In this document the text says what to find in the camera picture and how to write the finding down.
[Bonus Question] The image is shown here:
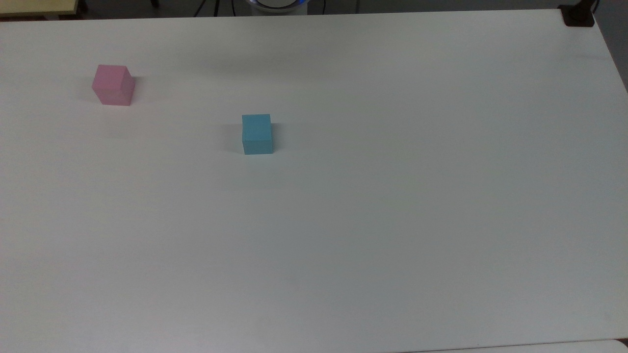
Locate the blue cube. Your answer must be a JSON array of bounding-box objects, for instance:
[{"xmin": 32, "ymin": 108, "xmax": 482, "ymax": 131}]
[{"xmin": 241, "ymin": 114, "xmax": 274, "ymax": 155}]

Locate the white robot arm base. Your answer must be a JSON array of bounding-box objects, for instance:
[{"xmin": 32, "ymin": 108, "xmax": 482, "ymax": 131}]
[{"xmin": 245, "ymin": 0, "xmax": 310, "ymax": 16}]

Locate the pink cube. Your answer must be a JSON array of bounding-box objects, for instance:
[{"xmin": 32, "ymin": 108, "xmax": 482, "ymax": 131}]
[{"xmin": 91, "ymin": 64, "xmax": 136, "ymax": 106}]

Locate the black table clamp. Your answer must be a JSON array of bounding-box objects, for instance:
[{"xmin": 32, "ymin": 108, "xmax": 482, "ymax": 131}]
[{"xmin": 558, "ymin": 0, "xmax": 600, "ymax": 27}]

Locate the yellow wooden table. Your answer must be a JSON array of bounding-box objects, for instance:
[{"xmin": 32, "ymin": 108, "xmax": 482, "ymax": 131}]
[{"xmin": 0, "ymin": 0, "xmax": 81, "ymax": 21}]

